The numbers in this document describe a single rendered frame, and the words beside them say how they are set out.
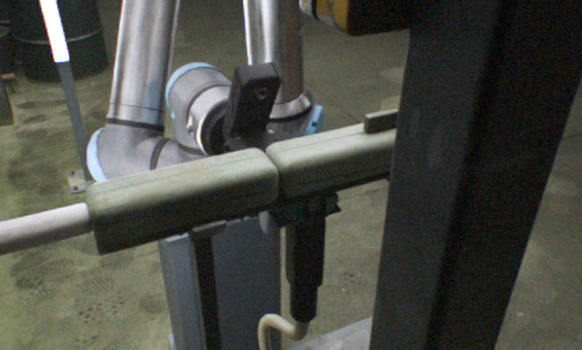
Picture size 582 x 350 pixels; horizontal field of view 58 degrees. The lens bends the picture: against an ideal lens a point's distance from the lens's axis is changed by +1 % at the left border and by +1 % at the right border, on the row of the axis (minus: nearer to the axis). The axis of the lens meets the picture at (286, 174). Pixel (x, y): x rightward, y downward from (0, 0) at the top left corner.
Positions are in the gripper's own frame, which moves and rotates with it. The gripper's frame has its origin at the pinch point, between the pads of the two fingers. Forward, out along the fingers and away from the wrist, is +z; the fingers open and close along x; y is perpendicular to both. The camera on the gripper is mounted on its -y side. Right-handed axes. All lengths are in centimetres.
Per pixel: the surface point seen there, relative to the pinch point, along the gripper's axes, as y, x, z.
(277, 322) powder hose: 23.3, -0.5, -7.5
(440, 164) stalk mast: -14.1, 3.2, 19.0
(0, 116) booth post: 97, 47, -279
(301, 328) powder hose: 17.8, -0.4, -0.8
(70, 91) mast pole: 58, 11, -196
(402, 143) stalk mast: -13.8, 3.2, 16.0
